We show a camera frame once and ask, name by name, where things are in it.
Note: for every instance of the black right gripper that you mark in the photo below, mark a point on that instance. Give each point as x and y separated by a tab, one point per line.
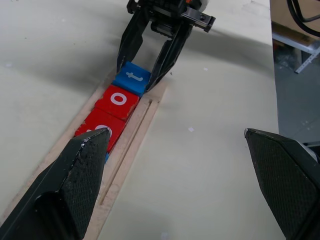
170	12

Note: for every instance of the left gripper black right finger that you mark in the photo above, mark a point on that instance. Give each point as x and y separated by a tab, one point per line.
285	180

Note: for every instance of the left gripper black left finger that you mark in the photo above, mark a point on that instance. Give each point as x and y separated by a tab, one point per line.
75	180

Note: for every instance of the blue letter tile t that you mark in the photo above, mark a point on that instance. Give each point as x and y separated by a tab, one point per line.
132	78

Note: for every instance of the red letter tile o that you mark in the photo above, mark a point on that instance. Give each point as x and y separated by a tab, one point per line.
117	102

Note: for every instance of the red letter tile b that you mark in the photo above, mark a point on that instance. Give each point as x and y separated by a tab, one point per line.
102	125

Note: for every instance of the long wooden letter tray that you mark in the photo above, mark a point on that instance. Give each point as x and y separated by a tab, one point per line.
130	140

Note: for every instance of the grey slotted metal rail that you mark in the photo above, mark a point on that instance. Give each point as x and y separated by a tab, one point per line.
308	60

